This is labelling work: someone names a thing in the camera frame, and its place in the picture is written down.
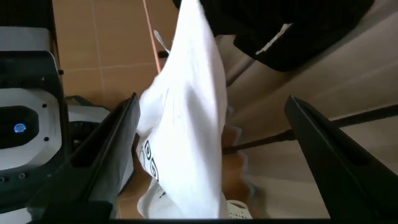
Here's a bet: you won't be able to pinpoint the beige curtain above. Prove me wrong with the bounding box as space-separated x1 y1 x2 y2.
216 0 398 220

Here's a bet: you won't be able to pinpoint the black clothes rack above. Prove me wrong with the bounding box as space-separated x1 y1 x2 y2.
157 50 398 156

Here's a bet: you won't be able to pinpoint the black shorts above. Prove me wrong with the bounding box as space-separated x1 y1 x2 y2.
172 0 376 73

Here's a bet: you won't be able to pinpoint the pink clothes hanger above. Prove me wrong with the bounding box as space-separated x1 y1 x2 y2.
141 0 162 75

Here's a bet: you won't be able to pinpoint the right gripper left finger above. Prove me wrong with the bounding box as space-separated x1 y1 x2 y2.
26 92 141 219

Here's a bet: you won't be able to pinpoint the white garment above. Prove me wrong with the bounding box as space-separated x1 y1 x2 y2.
136 0 230 220

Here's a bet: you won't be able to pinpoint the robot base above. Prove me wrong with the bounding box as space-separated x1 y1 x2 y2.
0 0 135 220

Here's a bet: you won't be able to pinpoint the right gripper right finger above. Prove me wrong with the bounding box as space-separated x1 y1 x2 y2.
284 95 398 220

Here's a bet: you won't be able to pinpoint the white laundry basket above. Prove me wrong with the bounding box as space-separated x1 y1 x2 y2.
226 199 254 220

